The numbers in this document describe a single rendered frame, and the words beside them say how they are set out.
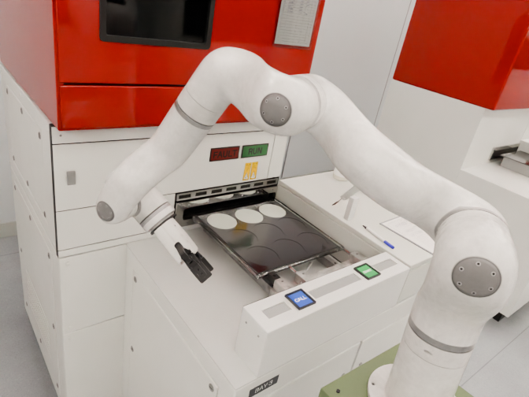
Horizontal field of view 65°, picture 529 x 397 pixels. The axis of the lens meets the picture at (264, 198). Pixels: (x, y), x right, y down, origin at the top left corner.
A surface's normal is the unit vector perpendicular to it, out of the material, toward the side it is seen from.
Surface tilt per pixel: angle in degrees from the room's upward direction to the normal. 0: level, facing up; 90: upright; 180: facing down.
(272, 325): 0
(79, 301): 90
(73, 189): 90
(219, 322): 0
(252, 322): 90
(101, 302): 90
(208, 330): 0
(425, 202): 99
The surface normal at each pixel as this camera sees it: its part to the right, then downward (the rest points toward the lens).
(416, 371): -0.69, 0.18
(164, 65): 0.61, 0.44
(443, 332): -0.44, 0.33
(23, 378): 0.17, -0.88
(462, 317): -0.22, 0.71
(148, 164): 0.21, -0.23
